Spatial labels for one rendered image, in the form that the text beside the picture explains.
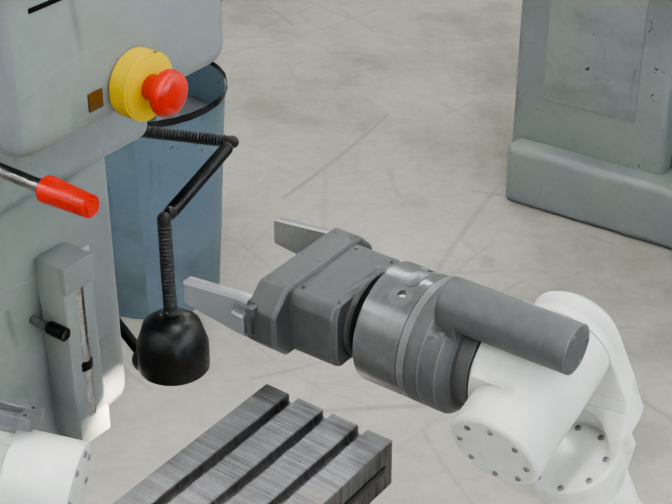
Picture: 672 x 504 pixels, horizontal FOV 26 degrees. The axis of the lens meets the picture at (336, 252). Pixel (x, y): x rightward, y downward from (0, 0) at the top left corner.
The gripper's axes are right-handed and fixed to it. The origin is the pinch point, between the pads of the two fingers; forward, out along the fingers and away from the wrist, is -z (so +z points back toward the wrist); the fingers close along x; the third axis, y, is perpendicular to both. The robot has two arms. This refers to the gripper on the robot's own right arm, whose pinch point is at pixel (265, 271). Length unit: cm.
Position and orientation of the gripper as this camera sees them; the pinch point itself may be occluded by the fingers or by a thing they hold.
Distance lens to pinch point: 107.3
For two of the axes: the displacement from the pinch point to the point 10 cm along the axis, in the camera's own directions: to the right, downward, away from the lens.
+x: -5.9, 4.2, -6.9
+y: 0.0, 8.5, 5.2
